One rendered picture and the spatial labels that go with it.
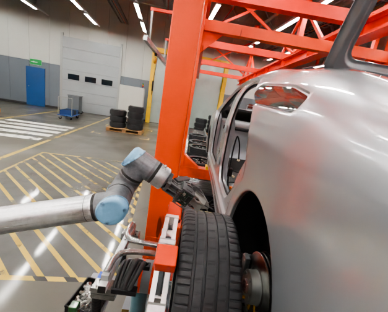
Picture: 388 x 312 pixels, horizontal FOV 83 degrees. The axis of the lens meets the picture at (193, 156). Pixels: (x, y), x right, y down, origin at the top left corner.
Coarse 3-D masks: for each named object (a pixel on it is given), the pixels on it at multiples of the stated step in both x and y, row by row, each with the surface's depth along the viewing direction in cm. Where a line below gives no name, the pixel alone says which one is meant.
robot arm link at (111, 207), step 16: (112, 192) 70; (128, 192) 75; (0, 208) 67; (16, 208) 67; (32, 208) 66; (48, 208) 66; (64, 208) 66; (80, 208) 67; (96, 208) 65; (112, 208) 66; (128, 208) 70; (0, 224) 65; (16, 224) 65; (32, 224) 66; (48, 224) 66; (64, 224) 68; (112, 224) 67
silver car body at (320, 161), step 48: (336, 48) 109; (240, 96) 212; (288, 96) 92; (336, 96) 63; (384, 96) 50; (240, 144) 336; (288, 144) 73; (336, 144) 51; (384, 144) 39; (240, 192) 121; (288, 192) 67; (336, 192) 47; (384, 192) 36; (288, 240) 63; (336, 240) 45; (384, 240) 34; (288, 288) 59; (336, 288) 43; (384, 288) 33
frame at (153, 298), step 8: (168, 216) 105; (176, 216) 106; (168, 224) 105; (176, 224) 99; (160, 240) 86; (168, 240) 87; (168, 272) 80; (152, 280) 78; (168, 280) 79; (152, 288) 77; (152, 296) 76; (160, 296) 119; (152, 304) 75; (160, 304) 75
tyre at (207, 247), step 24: (192, 216) 97; (216, 216) 101; (192, 240) 84; (216, 240) 86; (192, 264) 78; (216, 264) 79; (240, 264) 80; (192, 288) 74; (216, 288) 75; (240, 288) 75
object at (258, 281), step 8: (256, 256) 111; (264, 256) 106; (256, 264) 110; (264, 264) 101; (248, 272) 107; (256, 272) 105; (264, 272) 99; (248, 280) 105; (256, 280) 102; (264, 280) 98; (256, 288) 100; (264, 288) 97; (248, 296) 101; (256, 296) 99; (264, 296) 96; (248, 304) 101; (256, 304) 100; (264, 304) 94
